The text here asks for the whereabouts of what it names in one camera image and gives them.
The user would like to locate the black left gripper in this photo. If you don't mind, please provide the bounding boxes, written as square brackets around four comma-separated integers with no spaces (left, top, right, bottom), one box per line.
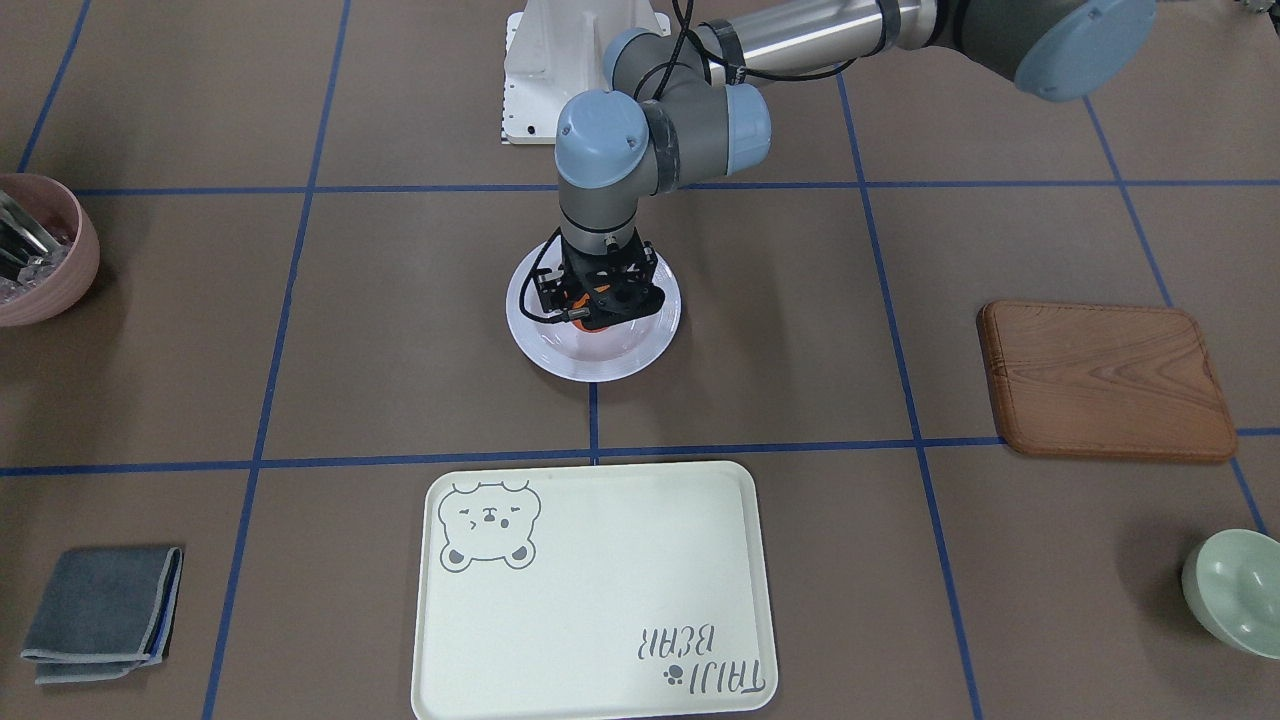
[535,231,666,325]

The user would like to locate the white round plate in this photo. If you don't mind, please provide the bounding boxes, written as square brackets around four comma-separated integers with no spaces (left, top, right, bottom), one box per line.
[506,240,682,383]

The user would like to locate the orange fruit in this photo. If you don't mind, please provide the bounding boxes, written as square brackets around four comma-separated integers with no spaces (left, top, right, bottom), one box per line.
[570,293,627,334]

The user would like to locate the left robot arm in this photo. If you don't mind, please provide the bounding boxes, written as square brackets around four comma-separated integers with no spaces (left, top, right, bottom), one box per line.
[515,1,1157,332]

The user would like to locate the cream bear print tray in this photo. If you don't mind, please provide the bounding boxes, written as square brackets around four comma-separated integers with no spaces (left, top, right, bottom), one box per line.
[410,460,780,719]

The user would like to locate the wooden cutting board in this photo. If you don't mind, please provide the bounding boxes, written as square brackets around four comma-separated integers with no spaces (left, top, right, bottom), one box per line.
[975,299,1238,464]

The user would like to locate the pink bowl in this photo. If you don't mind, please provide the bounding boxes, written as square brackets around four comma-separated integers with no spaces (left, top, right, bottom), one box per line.
[1,173,100,328]

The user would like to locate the metal tongs in bowl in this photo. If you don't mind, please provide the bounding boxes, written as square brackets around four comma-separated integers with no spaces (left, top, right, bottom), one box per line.
[1,192,67,286]

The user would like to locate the folded grey cloth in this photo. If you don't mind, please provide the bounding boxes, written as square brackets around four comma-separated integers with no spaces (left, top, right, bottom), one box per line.
[20,544,186,685]

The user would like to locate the green ceramic bowl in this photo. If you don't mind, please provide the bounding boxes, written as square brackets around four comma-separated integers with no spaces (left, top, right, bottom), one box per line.
[1180,529,1279,660]

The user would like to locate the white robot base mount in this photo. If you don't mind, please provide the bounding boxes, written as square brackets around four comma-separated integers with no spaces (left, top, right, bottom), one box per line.
[500,1,672,145]

